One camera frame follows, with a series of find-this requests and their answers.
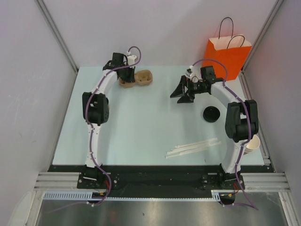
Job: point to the brown pulp cup carrier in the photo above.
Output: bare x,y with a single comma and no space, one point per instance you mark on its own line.
142,78

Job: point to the aluminium frame rail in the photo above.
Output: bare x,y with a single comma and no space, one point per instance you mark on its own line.
266,182

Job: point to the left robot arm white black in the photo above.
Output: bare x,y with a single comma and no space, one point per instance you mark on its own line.
96,112

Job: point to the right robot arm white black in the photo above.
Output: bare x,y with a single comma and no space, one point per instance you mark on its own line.
241,122

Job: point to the stack of paper cups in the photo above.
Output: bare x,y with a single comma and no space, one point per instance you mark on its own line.
253,145

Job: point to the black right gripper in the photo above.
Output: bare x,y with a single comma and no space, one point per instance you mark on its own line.
189,97

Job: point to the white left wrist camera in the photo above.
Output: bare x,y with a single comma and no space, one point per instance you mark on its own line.
131,59

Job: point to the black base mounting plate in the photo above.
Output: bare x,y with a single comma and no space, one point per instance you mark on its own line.
158,181

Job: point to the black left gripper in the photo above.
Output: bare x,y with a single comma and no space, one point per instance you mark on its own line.
130,78

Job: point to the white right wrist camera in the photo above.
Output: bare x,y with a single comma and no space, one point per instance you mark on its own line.
191,75

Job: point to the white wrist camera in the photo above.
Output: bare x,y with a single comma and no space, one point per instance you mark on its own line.
191,75
131,59

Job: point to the white slotted cable duct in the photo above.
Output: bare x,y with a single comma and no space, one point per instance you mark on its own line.
95,196

